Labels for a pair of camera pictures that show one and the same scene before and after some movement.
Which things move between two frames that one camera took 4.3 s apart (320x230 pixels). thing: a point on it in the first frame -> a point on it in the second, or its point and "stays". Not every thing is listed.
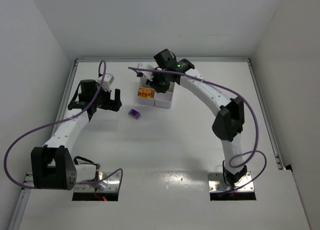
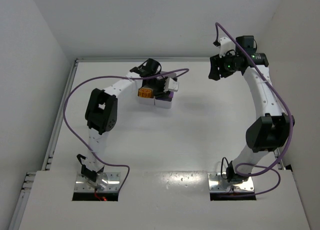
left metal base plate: x=112 y=186 stays
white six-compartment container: x=163 y=99 stays
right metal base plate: x=217 y=183 stays
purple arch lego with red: x=134 y=113 -> x=167 y=98
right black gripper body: x=158 y=85 -> x=218 y=67
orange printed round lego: x=145 y=93 stays
